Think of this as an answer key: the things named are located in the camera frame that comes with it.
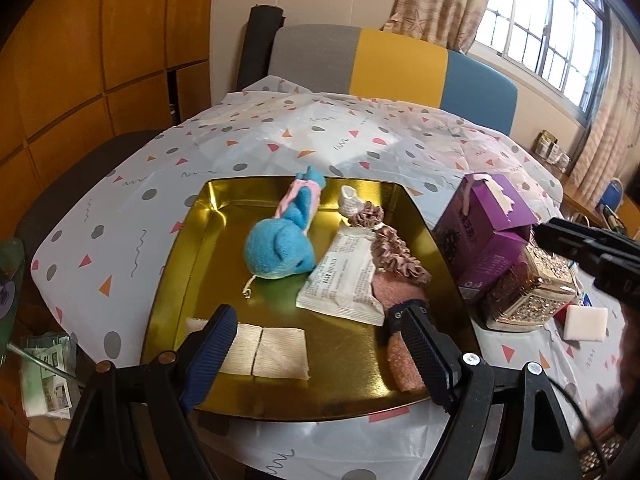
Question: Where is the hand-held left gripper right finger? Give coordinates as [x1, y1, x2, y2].
[400, 304, 586, 480]

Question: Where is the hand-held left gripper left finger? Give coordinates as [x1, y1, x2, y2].
[55, 304, 238, 480]

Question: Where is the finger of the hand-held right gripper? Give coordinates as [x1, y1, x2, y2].
[534, 217, 640, 308]

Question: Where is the white sponge block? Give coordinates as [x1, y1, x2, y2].
[562, 306, 610, 342]

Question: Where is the beige cloth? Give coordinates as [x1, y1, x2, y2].
[185, 317, 312, 380]

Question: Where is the pink towel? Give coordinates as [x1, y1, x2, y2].
[372, 275, 438, 393]

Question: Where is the pink satin scrunchie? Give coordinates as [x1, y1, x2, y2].
[370, 225, 432, 286]

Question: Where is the white wet wipes packet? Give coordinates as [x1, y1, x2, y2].
[296, 225, 386, 326]

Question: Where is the gold metal tray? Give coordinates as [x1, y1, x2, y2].
[140, 176, 483, 423]

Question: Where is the blue plush toy pink dress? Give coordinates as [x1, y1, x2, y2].
[243, 165, 326, 281]

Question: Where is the brown satin scrunchie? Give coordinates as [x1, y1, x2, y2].
[348, 202, 385, 228]

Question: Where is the small white baby sock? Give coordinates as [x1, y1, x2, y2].
[338, 186, 373, 222]

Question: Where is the wooden desk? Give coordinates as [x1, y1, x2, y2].
[562, 170, 616, 226]

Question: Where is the black green tool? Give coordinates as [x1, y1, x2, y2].
[602, 205, 628, 233]

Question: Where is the gold embossed tissue box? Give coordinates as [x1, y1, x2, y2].
[480, 237, 581, 332]

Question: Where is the blue folding chair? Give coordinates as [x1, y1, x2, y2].
[597, 177, 626, 221]

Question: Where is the purple carton box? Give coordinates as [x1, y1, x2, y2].
[432, 172, 541, 303]

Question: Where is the group of small boxes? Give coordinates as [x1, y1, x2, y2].
[536, 130, 572, 171]

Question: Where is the rattan chair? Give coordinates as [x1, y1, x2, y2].
[577, 430, 631, 480]

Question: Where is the beige pleated curtain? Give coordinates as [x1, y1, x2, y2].
[565, 25, 640, 191]

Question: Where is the stack of paper packets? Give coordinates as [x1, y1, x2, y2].
[20, 332, 81, 418]

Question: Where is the barred window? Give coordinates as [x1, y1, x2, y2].
[472, 0, 613, 123]

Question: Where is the patterned plastic tablecloth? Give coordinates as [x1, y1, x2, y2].
[30, 76, 640, 480]

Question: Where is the grey yellow blue sofa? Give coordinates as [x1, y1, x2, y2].
[267, 25, 518, 137]

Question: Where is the beige starfish print curtain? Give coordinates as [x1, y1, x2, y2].
[382, 0, 498, 56]

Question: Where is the wooden wardrobe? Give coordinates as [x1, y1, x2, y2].
[0, 0, 216, 241]

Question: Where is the black rolled mat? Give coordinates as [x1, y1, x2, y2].
[236, 6, 285, 93]

